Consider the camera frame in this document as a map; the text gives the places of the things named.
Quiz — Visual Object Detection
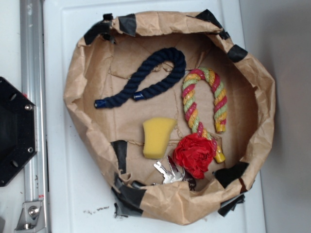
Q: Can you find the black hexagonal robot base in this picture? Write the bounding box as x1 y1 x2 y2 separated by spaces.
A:
0 77 36 187

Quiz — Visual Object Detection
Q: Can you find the yellow sponge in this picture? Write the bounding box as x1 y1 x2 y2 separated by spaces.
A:
143 117 177 159

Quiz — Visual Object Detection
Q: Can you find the silver key bunch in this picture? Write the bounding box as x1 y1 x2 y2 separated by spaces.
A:
153 156 184 184

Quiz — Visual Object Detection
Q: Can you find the brown paper-lined bin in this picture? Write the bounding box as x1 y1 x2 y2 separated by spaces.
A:
64 10 276 225

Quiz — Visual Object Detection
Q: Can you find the dark blue twisted rope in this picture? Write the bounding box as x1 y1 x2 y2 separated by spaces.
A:
94 47 187 109

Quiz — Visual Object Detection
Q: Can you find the multicolour twisted rope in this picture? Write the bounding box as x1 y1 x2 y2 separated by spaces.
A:
182 67 228 163

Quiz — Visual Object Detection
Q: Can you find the aluminium extrusion rail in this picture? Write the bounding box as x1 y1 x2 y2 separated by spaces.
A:
20 0 51 233

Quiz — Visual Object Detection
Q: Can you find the metal corner bracket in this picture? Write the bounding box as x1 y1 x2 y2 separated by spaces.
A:
14 200 47 233

